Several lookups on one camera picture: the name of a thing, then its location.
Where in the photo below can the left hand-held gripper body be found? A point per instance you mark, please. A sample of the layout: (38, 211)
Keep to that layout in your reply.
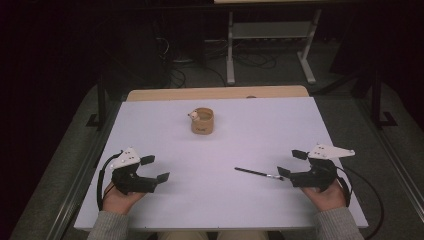
(133, 181)

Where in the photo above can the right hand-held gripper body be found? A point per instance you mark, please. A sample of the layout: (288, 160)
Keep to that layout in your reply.
(316, 176)

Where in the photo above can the black paintbrush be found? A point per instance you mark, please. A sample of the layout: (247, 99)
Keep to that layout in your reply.
(256, 172)

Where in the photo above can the wooden pen holder cup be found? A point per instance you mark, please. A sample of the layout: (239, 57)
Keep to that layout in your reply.
(202, 125)

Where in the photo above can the person's right hand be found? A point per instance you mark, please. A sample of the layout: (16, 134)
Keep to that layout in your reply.
(328, 198)

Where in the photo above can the person's left hand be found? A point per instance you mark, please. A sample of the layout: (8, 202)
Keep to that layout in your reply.
(118, 201)

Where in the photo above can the black metal stand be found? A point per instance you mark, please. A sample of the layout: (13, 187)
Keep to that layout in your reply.
(101, 106)
(376, 106)

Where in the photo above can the white metal table frame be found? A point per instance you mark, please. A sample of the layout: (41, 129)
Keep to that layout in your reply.
(230, 60)

